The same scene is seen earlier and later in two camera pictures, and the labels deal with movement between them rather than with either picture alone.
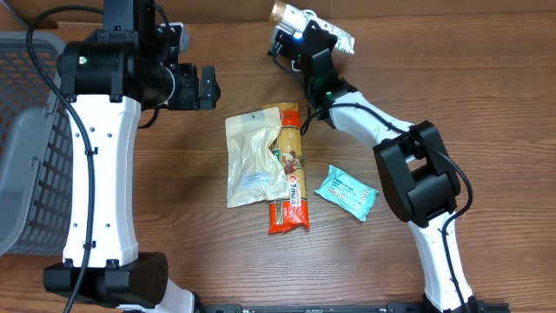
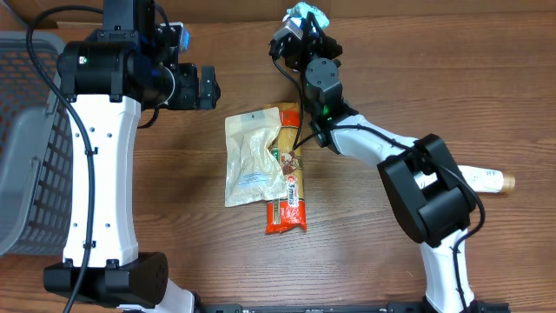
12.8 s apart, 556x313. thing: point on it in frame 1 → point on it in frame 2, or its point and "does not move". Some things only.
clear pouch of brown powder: (255, 174) does not move
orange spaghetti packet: (290, 213) does not move
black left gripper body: (187, 93) does not move
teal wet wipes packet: (350, 193) → (303, 9)
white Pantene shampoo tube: (297, 20) → (482, 179)
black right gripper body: (333, 40) does not move
